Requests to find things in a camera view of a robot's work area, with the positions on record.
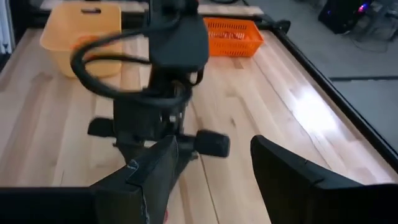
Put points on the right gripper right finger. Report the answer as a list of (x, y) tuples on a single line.
[(295, 193)]

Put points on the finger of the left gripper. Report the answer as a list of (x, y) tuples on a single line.
[(130, 154), (188, 161)]

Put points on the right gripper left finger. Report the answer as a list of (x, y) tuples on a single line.
[(124, 199)]

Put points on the orange plastic basket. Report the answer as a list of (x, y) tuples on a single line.
[(236, 46)]

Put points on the yellow plastic basket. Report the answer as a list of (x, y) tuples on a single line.
[(62, 21)]

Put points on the black computer with light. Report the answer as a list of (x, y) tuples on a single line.
[(339, 15)]

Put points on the black aluminium table frame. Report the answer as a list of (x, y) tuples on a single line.
[(342, 104)]

